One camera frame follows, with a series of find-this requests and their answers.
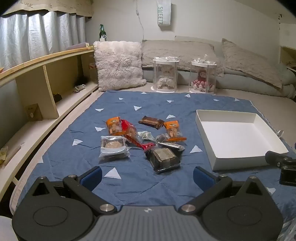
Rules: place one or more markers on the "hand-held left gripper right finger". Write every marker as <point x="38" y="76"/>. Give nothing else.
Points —
<point x="203" y="178"/>

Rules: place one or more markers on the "grey folded quilt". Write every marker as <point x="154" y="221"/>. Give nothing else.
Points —
<point x="254" y="85"/>

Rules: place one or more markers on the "clear packet with dark cake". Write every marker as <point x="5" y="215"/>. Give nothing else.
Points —
<point x="163" y="158"/>

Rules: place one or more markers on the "clear packet with round pastry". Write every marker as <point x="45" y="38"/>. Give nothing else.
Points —
<point x="113" y="148"/>

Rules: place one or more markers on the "blue blanket with white triangles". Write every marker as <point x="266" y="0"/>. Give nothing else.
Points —
<point x="138" y="102"/>

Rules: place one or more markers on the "white cardboard box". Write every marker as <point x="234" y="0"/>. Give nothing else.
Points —
<point x="235" y="139"/>

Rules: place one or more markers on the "beige plush toy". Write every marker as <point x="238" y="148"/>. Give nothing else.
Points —
<point x="165" y="80"/>

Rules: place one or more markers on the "wooden shelf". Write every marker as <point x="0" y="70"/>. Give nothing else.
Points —
<point x="34" y="83"/>

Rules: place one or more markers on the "grey textured pillow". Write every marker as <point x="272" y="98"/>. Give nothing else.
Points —
<point x="249" y="60"/>

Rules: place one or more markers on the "red snack packet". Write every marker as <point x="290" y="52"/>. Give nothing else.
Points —
<point x="133" y="134"/>

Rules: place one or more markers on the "brown snack packet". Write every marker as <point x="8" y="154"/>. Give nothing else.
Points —
<point x="151" y="122"/>

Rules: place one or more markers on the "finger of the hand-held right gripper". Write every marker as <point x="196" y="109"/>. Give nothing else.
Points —
<point x="276" y="158"/>

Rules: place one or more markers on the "small black object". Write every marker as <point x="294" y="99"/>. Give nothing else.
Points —
<point x="57" y="97"/>

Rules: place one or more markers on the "small clear snack packet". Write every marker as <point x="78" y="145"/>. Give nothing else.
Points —
<point x="146" y="135"/>

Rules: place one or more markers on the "red and pink doll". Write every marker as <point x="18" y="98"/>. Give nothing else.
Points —
<point x="202" y="81"/>

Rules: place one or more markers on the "beige curtain valance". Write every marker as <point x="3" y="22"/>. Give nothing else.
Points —
<point x="46" y="7"/>

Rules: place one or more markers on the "cardboard box with red label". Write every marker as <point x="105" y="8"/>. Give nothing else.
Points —
<point x="93" y="70"/>

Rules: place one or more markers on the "orange snack packet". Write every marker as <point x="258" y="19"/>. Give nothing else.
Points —
<point x="115" y="126"/>
<point x="174" y="131"/>

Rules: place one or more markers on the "white fluffy pillow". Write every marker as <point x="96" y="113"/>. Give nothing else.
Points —
<point x="118" y="64"/>

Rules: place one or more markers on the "grey curtain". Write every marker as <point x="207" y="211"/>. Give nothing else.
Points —
<point x="41" y="37"/>

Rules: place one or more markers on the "clear display case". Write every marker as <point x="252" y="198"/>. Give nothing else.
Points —
<point x="203" y="76"/>
<point x="165" y="74"/>

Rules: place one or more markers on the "flat grey pillow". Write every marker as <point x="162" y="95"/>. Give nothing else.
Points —
<point x="180" y="49"/>

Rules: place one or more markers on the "brown paper packet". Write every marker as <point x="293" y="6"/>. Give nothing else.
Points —
<point x="33" y="112"/>

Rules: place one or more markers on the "small dark snack packet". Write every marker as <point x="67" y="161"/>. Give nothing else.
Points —
<point x="161" y="138"/>

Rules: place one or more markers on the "white hanging bag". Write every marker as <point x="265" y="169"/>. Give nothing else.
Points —
<point x="163" y="14"/>

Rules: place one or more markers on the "green glass bottle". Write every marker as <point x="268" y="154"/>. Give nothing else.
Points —
<point x="102" y="31"/>

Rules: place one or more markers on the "silver and dark snack packet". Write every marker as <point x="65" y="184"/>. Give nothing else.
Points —
<point x="171" y="146"/>

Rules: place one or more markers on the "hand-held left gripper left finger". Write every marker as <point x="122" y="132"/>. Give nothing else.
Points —
<point x="92" y="177"/>

